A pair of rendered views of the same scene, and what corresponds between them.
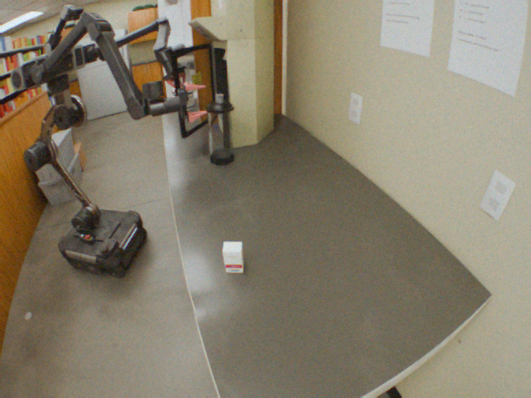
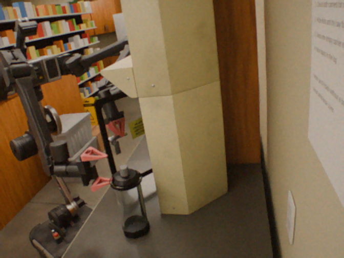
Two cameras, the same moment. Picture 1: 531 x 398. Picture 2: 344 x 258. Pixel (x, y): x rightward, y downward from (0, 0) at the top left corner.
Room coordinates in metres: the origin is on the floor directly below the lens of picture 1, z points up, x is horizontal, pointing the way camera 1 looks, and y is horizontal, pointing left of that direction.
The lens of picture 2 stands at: (0.43, -0.44, 1.65)
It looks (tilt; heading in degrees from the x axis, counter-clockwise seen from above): 23 degrees down; 36
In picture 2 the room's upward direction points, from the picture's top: 9 degrees counter-clockwise
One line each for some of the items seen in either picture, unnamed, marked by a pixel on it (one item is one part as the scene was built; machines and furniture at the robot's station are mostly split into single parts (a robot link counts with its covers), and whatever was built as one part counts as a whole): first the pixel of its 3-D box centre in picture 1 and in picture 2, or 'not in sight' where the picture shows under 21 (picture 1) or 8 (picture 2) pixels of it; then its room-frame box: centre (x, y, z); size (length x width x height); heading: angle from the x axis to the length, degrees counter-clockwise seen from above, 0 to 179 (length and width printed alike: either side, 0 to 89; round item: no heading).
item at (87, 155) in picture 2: (192, 92); (95, 159); (0.94, 0.25, 1.24); 0.09 x 0.07 x 0.07; 111
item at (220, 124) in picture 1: (221, 132); (130, 203); (0.97, 0.17, 1.06); 0.11 x 0.11 x 0.21
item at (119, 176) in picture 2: (219, 103); (125, 174); (0.97, 0.17, 1.18); 0.09 x 0.09 x 0.07
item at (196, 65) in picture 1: (196, 88); (137, 135); (1.22, 0.31, 1.19); 0.30 x 0.01 x 0.40; 160
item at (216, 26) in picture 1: (205, 29); (134, 72); (1.21, 0.25, 1.46); 0.32 x 0.12 x 0.10; 21
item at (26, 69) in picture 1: (33, 72); not in sight; (1.01, 1.07, 1.45); 0.09 x 0.08 x 0.12; 173
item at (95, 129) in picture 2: (72, 159); (94, 138); (2.74, 2.61, 0.14); 0.41 x 0.32 x 0.28; 27
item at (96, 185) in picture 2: (194, 110); (100, 177); (0.94, 0.25, 1.17); 0.09 x 0.07 x 0.07; 111
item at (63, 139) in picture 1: (54, 154); (67, 134); (2.19, 2.35, 0.49); 0.60 x 0.42 x 0.33; 21
